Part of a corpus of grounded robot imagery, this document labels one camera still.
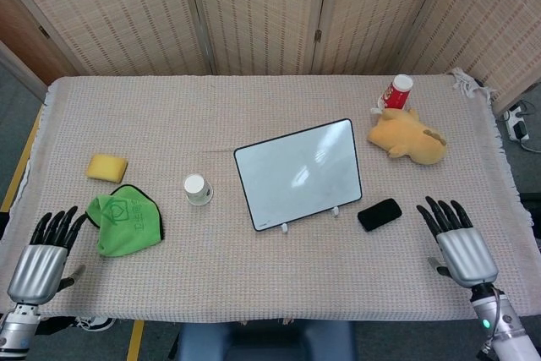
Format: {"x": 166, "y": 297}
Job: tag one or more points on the black and white sneaker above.
{"x": 95, "y": 322}

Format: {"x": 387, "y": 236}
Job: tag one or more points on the white power strip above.
{"x": 516, "y": 124}

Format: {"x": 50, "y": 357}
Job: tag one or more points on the woven folding screen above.
{"x": 270, "y": 10}

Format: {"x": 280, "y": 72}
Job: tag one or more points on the small whiteboard with black frame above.
{"x": 298, "y": 173}

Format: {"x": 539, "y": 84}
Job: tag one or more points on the yellow plush toy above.
{"x": 412, "y": 138}

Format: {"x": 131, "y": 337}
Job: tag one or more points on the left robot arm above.
{"x": 16, "y": 327}

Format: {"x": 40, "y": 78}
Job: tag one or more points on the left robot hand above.
{"x": 37, "y": 266}

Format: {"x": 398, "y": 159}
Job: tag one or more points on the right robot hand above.
{"x": 465, "y": 253}

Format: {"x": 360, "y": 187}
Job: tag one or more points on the black eraser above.
{"x": 379, "y": 214}

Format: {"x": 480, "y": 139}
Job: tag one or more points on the red and white can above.
{"x": 396, "y": 93}

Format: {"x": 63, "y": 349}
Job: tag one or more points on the beige woven tablecloth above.
{"x": 270, "y": 251}

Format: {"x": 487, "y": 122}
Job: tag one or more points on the green microfiber cloth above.
{"x": 122, "y": 221}

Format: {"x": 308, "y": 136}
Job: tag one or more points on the white paper cup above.
{"x": 197, "y": 190}

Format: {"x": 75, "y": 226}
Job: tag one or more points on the yellow sponge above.
{"x": 107, "y": 167}

